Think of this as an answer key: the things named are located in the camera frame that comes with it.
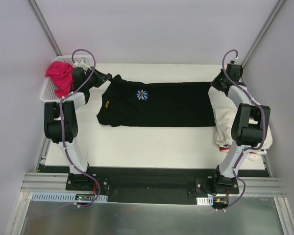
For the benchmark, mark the black t shirt daisy logo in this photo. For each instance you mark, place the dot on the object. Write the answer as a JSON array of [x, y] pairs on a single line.
[[136, 104]]

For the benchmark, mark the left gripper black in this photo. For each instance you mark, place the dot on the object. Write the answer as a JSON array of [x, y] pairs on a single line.
[[101, 77]]

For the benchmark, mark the aluminium frame post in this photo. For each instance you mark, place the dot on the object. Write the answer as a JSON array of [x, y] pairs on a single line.
[[263, 31], [45, 27]]

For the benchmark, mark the right aluminium frame post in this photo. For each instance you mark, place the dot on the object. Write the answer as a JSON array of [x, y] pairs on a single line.
[[263, 31]]

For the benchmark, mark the red white folded shirt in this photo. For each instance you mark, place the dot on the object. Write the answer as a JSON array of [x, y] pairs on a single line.
[[224, 148]]

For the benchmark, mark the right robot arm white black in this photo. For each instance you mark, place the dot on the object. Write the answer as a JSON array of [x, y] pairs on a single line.
[[248, 131]]

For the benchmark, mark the pink t shirt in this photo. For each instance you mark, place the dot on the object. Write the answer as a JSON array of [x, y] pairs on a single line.
[[60, 74]]

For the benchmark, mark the left white cable duct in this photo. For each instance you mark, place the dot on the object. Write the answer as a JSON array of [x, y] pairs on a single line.
[[67, 197]]

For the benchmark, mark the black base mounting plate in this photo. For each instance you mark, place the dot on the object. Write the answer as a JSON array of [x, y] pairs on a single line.
[[152, 185]]

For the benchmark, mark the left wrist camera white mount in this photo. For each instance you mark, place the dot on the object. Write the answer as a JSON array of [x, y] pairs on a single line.
[[82, 64]]

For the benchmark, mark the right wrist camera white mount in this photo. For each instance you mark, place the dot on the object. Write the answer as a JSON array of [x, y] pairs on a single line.
[[235, 60]]

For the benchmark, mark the aluminium rail extrusion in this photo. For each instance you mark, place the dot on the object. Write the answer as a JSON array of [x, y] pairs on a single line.
[[56, 182]]

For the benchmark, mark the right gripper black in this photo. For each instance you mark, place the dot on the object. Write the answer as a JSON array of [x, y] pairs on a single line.
[[215, 83]]

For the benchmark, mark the left aluminium frame post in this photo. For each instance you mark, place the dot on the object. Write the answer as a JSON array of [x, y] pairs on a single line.
[[45, 27]]

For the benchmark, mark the folded white t shirt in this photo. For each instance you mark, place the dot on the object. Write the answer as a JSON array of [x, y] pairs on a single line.
[[224, 111]]

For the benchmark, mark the right white cable duct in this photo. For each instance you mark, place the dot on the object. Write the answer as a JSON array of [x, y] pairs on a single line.
[[204, 201]]

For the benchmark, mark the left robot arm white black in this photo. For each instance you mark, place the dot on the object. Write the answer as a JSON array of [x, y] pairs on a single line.
[[60, 120]]

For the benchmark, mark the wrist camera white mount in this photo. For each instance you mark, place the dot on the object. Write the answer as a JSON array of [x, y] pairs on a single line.
[[235, 60], [82, 64]]

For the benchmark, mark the white cable duct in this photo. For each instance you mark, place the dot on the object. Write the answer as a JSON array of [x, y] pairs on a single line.
[[204, 201], [67, 197]]

